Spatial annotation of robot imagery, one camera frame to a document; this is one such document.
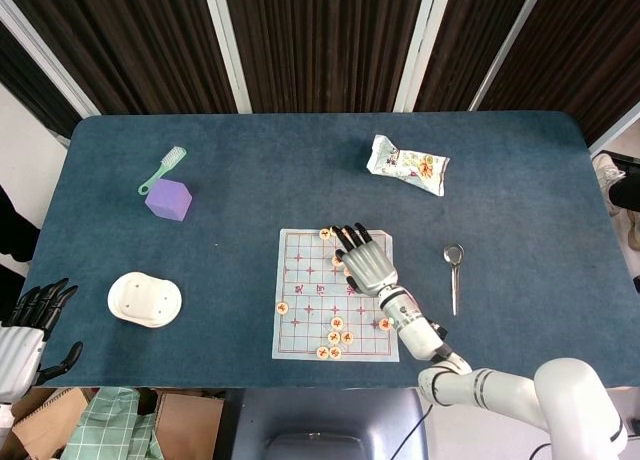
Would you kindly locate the black trouser leg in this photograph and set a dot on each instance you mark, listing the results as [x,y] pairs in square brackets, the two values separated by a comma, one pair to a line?
[627,194]

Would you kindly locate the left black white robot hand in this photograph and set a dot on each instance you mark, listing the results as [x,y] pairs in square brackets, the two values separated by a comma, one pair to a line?
[20,355]

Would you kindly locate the blue felt table cover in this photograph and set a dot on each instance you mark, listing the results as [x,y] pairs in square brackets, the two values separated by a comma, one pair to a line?
[240,180]

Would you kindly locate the green checked cloth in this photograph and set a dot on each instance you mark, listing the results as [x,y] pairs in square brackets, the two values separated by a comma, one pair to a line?
[110,425]

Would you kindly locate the dark ribbed partition panel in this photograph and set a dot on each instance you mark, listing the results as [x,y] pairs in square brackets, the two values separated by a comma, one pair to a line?
[30,90]
[125,45]
[470,45]
[590,55]
[325,45]

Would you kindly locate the grey blue robot torso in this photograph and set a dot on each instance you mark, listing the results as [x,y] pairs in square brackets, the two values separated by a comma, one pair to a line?
[320,410]

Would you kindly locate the white sneaker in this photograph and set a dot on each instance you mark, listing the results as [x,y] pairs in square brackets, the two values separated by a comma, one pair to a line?
[605,170]

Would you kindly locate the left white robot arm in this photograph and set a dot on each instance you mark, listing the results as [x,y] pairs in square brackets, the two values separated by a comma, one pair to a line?
[5,415]

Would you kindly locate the white plastic dish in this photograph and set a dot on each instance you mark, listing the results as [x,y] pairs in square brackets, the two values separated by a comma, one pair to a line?
[145,300]

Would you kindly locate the green plastic brush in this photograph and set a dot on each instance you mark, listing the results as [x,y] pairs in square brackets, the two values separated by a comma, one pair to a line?
[172,156]

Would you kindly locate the paper xiangqi board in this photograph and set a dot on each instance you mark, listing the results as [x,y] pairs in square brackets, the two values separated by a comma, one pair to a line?
[305,260]

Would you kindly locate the metal spoon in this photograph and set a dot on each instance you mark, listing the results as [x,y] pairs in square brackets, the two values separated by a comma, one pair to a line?
[453,254]

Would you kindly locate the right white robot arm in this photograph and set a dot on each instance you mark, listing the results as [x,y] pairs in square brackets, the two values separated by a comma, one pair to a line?
[500,387]

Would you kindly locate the purple foam cube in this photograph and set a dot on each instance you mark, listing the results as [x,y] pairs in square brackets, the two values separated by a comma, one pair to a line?
[167,200]

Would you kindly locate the brown cardboard box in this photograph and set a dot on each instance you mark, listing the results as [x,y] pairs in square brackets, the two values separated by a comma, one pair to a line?
[187,425]

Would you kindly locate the black garment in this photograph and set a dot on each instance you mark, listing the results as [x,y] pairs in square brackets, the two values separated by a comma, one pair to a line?
[15,230]

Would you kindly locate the crumpled snack bag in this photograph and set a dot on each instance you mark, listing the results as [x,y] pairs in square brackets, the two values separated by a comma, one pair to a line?
[407,166]

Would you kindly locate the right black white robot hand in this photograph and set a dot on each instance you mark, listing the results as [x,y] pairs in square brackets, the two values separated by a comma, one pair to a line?
[370,267]

